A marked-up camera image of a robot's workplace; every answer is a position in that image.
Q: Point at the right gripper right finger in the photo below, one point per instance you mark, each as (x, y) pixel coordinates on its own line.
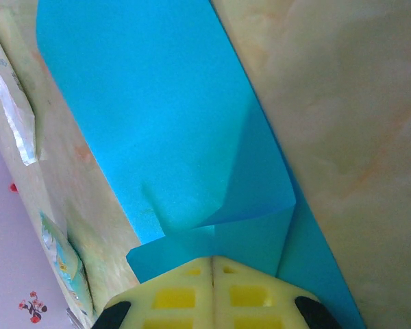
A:
(253, 301)

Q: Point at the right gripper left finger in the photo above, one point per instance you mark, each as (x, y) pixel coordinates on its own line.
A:
(178, 301)

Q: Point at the teal cloth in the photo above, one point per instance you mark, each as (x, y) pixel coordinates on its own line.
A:
(140, 103)

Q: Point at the blue printed plastic packet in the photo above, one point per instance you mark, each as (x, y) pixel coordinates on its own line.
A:
(60, 253)

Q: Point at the clear plastic packet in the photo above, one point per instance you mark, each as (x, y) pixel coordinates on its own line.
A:
(17, 120)

